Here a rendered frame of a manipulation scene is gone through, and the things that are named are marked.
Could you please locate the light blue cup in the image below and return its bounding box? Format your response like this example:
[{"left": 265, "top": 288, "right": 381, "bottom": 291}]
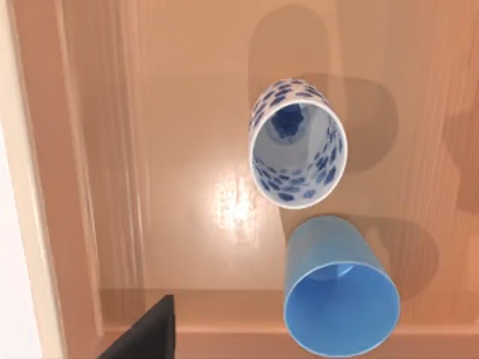
[{"left": 282, "top": 214, "right": 401, "bottom": 357}]

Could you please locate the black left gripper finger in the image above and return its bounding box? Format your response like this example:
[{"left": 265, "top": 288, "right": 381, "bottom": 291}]
[{"left": 96, "top": 294, "right": 177, "bottom": 359}]

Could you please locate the white cup with blue pattern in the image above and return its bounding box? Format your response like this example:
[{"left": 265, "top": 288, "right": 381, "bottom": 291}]
[{"left": 248, "top": 78, "right": 348, "bottom": 210}]

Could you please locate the shallow salmon-coloured box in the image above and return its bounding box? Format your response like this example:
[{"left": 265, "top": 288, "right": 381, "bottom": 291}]
[{"left": 0, "top": 0, "right": 479, "bottom": 359}]

